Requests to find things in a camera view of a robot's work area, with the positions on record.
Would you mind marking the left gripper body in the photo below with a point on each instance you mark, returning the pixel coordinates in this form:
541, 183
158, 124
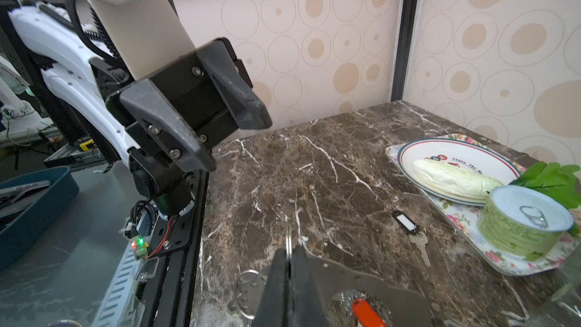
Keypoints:
184, 84

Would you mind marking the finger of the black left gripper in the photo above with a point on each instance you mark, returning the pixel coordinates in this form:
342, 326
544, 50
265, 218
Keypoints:
228, 75
147, 104

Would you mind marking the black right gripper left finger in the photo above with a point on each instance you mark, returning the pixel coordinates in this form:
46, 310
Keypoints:
273, 308

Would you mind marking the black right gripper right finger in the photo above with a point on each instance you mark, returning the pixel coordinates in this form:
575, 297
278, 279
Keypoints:
304, 305

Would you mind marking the red tagged key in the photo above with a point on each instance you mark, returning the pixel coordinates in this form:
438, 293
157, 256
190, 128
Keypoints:
365, 315

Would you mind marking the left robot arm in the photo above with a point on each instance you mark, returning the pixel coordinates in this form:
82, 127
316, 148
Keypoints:
54, 50

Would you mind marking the key with black tag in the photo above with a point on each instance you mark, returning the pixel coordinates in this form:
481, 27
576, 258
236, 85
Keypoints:
415, 233

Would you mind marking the blue plastic bin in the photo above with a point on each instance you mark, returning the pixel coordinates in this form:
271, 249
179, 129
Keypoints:
31, 203

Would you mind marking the floral rectangular tray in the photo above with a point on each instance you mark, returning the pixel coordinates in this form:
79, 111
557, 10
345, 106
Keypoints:
464, 219

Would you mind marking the pale green cabbage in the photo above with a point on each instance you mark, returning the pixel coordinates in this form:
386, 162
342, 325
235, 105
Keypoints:
453, 181

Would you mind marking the white plate with red text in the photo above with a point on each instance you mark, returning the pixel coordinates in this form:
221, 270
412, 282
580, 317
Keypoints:
458, 152

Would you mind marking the small clear glass bottle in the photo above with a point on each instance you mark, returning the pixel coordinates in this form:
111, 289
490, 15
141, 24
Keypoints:
563, 308

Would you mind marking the green leafy vegetable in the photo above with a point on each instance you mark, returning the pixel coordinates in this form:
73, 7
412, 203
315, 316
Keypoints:
559, 182

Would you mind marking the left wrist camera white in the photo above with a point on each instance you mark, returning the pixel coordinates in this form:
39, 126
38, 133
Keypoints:
147, 33

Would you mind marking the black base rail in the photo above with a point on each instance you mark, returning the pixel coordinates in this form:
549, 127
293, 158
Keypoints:
159, 291

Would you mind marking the black vertical frame post left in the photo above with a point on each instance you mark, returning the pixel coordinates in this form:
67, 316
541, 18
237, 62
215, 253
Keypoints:
406, 27

